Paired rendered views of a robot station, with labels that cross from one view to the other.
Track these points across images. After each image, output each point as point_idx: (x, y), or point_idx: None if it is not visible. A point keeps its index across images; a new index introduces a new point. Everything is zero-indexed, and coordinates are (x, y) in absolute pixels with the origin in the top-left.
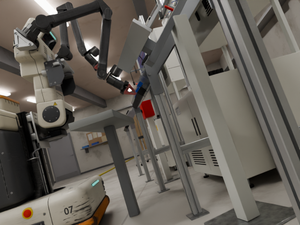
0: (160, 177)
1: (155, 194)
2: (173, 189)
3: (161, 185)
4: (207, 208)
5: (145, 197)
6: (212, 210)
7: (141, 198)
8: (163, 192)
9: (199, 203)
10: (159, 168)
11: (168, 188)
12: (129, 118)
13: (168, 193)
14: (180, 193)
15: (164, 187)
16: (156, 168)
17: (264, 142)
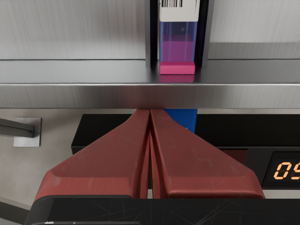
0: (17, 126)
1: (33, 155)
2: (60, 113)
3: (24, 131)
4: (256, 111)
5: (26, 180)
6: (271, 110)
7: (23, 191)
8: (43, 135)
9: (221, 110)
10: (5, 119)
11: (34, 119)
12: (7, 212)
13: (76, 129)
14: (117, 113)
15: (31, 126)
16: (1, 128)
17: None
